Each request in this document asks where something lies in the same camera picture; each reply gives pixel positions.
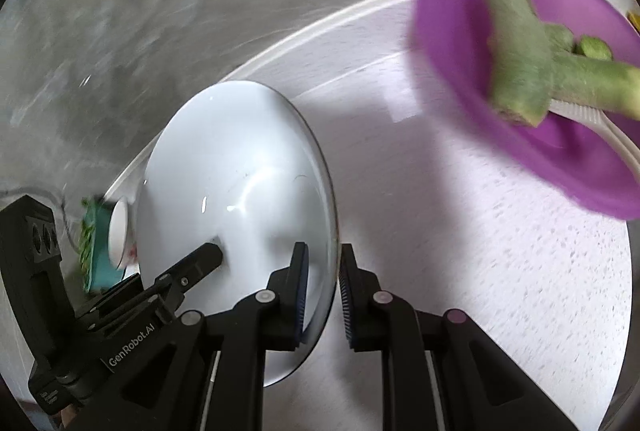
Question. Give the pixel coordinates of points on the leafy green vegetables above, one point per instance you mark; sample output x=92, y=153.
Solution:
x=86, y=241

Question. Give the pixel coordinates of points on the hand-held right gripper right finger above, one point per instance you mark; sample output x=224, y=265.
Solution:
x=345, y=306

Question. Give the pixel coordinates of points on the large white bowl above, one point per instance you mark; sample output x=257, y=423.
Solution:
x=235, y=171

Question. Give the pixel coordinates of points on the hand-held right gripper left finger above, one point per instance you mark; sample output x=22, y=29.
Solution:
x=299, y=296

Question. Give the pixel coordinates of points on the white plastic spoon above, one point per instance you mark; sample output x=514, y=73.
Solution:
x=590, y=121

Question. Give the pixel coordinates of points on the teal plastic basin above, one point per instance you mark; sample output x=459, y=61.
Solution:
x=102, y=271

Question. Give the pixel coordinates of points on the purple plastic basin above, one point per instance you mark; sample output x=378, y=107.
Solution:
x=460, y=61

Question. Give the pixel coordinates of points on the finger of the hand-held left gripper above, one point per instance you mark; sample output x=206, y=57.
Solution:
x=200, y=261

